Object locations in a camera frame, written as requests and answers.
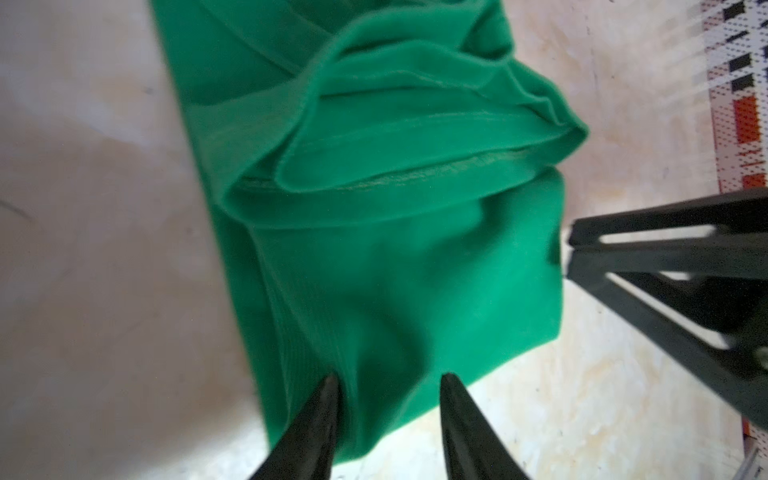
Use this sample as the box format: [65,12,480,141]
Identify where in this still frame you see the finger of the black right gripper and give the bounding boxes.
[567,188,767,280]
[567,251,767,427]

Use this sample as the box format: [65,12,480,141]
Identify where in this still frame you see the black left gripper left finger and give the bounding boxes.
[250,374,342,480]

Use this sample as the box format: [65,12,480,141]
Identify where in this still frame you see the green tank top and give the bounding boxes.
[152,1,589,462]

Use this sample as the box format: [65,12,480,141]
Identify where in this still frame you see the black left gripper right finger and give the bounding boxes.
[439,373,529,480]

